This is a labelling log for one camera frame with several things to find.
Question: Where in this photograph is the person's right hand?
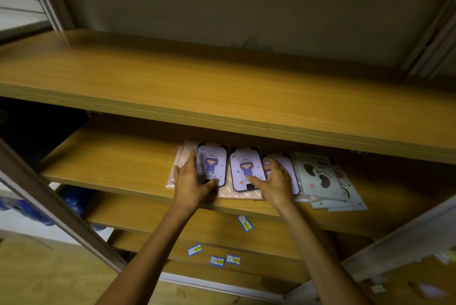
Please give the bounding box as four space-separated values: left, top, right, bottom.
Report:
246 157 296 213

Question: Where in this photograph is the blue plastic bag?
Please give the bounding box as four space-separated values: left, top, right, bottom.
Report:
0 184 107 232

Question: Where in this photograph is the person's right forearm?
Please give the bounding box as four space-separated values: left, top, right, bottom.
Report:
280 203 372 305

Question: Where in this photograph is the person's left hand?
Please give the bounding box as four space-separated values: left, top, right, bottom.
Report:
173 150 219 214

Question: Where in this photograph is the purple cartoon girl phone case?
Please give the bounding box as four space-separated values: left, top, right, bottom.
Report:
195 142 228 188
229 147 267 193
263 153 300 196

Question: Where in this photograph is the wooden shelf board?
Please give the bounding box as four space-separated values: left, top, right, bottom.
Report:
84 191 339 261
37 116 456 241
0 29 456 165
109 230 311 285

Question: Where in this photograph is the white paw print phone case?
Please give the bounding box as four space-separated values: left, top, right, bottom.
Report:
293 152 348 203
309 164 368 213

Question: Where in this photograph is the person's left forearm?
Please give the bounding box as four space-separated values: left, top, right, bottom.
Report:
96 206 196 305

